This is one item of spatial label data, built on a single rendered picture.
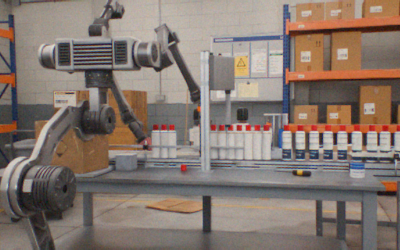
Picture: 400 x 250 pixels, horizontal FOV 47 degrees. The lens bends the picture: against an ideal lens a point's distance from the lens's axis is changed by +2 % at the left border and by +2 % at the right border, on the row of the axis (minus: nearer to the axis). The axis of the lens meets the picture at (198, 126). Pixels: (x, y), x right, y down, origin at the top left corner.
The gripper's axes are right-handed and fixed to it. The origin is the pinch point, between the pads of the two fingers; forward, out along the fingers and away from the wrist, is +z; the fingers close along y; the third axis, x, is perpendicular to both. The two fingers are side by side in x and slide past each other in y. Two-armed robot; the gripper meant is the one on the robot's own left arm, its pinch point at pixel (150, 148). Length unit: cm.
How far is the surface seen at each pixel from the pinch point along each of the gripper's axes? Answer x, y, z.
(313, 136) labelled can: -82, -3, 51
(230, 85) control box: -63, -8, 0
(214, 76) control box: -60, -18, -8
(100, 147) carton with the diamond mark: 12.4, -31.1, -14.8
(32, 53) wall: 217, 465, -303
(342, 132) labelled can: -95, -3, 59
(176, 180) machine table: -16, -47, 25
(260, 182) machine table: -50, -47, 50
